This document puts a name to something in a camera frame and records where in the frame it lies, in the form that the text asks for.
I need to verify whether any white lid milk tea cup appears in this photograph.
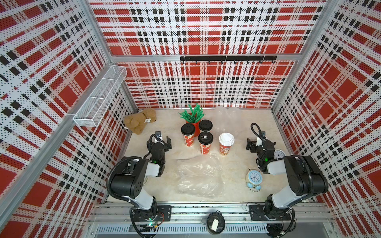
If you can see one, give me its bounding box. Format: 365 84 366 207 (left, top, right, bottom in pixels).
219 132 235 155

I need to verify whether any black lid red cup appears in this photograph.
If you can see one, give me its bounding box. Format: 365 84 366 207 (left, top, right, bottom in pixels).
181 123 195 147
198 132 214 155

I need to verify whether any clear plastic carrier bag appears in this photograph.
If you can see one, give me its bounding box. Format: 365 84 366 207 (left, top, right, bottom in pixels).
177 153 225 198

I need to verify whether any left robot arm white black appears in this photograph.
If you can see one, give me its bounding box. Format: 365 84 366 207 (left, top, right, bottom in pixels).
107 134 172 222

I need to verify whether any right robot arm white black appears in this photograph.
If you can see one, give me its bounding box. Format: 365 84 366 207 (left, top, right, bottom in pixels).
246 138 329 221

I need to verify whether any white alarm clock right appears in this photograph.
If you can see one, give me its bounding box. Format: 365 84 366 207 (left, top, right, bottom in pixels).
274 149 286 160

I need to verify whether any light blue alarm clock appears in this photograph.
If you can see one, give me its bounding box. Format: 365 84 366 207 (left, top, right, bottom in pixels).
245 170 263 192

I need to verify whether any brown teddy bear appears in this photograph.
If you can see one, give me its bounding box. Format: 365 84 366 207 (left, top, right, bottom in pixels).
124 108 157 135

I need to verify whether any red straw holder cup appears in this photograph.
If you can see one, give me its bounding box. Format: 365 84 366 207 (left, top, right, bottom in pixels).
186 122 200 137

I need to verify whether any green straws bundle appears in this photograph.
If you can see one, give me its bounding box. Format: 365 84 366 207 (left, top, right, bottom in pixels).
178 104 205 124

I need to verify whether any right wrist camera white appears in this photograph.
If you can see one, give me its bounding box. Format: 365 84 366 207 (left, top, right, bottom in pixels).
256 131 266 146

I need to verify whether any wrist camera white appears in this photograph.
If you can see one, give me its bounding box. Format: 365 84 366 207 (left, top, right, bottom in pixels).
256 131 266 146
154 131 163 142

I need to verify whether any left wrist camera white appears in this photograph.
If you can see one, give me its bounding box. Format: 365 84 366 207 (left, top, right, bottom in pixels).
154 131 163 142

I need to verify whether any white wire mesh basket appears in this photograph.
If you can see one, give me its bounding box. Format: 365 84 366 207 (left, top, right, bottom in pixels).
73 65 127 128

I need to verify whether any black hook rail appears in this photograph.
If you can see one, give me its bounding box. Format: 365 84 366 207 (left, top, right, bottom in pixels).
180 55 277 63

